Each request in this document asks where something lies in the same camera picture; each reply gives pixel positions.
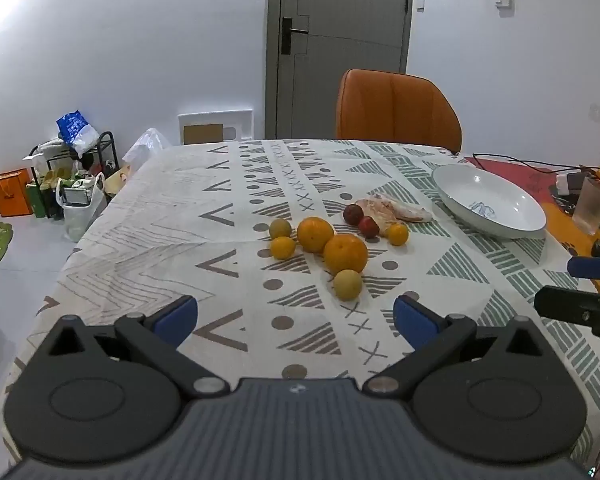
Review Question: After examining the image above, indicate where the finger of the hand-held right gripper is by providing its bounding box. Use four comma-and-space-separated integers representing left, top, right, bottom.
533, 285, 600, 362
567, 255, 600, 281

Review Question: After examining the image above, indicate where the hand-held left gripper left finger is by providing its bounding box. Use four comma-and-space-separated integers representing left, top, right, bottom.
27, 295, 231, 401

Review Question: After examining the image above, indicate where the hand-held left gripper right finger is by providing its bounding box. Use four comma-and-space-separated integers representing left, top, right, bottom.
362, 295, 577, 401

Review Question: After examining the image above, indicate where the small orange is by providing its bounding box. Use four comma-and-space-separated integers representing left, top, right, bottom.
270, 236, 297, 261
386, 222, 410, 246

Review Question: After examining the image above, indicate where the large orange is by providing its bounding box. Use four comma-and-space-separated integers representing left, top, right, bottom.
296, 216, 335, 254
323, 233, 369, 274

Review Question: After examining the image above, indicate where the white ceramic plate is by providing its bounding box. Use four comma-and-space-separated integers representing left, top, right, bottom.
432, 164, 547, 239

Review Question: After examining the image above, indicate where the patterned white tablecloth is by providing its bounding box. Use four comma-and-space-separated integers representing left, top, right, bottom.
5, 139, 600, 467

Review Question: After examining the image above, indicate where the white power adapter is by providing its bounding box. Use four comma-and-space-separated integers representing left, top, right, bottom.
555, 170, 588, 196

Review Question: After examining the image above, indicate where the white plastic bag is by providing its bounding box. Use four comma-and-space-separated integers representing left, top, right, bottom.
56, 172, 108, 243

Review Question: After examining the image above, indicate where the clear plastic bag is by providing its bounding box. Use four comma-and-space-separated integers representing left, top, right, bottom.
123, 128, 172, 173

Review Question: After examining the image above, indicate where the black metal rack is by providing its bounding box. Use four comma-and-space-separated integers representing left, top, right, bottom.
29, 131, 120, 221

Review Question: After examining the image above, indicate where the green paper bag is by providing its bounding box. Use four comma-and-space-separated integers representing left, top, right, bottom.
26, 180, 51, 219

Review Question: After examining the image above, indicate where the brown cardboard sheet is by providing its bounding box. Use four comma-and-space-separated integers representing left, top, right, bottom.
183, 124, 225, 145

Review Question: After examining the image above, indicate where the orange paper bag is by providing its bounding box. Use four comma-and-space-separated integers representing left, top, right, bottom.
0, 169, 34, 217

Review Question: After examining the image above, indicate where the white foam board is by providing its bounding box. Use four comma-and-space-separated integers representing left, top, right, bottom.
178, 108, 254, 147

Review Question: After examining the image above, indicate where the orange leather chair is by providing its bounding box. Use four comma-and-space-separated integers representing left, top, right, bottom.
336, 68, 463, 153

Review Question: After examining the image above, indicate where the blue and white bag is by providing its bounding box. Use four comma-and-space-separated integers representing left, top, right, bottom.
56, 111, 101, 156

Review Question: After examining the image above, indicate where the grey door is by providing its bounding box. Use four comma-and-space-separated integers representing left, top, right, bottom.
265, 0, 415, 140

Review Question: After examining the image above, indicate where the black cable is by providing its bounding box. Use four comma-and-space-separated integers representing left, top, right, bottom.
472, 152, 596, 175

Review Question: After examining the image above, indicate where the black door handle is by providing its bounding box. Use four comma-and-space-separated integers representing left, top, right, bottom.
281, 16, 309, 54

